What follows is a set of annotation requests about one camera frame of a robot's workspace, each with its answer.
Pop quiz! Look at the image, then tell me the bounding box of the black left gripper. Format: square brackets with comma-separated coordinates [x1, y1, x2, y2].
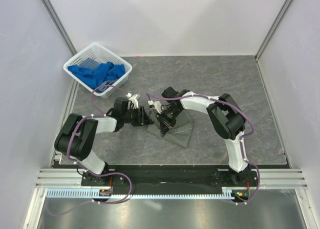
[122, 105, 154, 127]

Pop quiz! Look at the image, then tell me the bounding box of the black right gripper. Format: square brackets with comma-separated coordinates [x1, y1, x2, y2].
[155, 106, 182, 137]

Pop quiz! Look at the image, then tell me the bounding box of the grey green napkin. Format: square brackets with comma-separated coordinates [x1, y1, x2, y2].
[146, 110, 194, 148]

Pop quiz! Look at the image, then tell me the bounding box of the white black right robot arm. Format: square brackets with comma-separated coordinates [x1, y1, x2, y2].
[148, 87, 250, 186]

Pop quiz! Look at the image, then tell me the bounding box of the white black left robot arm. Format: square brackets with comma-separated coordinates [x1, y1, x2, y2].
[54, 97, 154, 186]

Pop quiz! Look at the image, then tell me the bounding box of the blue towel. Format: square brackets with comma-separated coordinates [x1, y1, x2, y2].
[67, 62, 126, 89]

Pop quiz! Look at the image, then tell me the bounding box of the white plastic basket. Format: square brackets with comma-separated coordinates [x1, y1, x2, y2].
[63, 43, 133, 99]

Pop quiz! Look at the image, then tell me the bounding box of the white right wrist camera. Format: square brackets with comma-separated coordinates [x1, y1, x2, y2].
[147, 100, 163, 116]

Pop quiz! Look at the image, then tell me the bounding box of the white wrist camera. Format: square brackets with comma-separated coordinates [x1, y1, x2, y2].
[147, 100, 163, 116]
[126, 92, 141, 109]

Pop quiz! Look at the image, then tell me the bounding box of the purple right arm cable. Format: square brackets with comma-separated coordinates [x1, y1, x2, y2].
[145, 92, 262, 207]

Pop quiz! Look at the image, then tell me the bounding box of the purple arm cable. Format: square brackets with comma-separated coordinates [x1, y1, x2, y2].
[46, 85, 133, 216]
[145, 92, 262, 207]

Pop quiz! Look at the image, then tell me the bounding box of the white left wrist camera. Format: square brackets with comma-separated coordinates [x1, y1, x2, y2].
[126, 92, 141, 109]

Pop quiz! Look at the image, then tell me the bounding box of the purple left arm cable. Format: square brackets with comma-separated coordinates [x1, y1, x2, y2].
[46, 85, 133, 216]

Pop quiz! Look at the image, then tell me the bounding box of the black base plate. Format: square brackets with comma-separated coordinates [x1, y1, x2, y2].
[81, 164, 258, 194]

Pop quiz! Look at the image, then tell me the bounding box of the grey slotted cable duct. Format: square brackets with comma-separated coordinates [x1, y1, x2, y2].
[46, 188, 235, 200]

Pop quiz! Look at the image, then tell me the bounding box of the aluminium frame post left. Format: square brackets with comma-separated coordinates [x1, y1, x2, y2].
[41, 0, 77, 56]

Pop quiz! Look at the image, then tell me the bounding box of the aluminium frame post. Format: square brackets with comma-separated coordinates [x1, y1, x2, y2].
[254, 0, 294, 62]
[41, 0, 77, 56]

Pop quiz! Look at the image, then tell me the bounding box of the aluminium frame post right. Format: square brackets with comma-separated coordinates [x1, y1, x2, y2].
[254, 0, 294, 62]

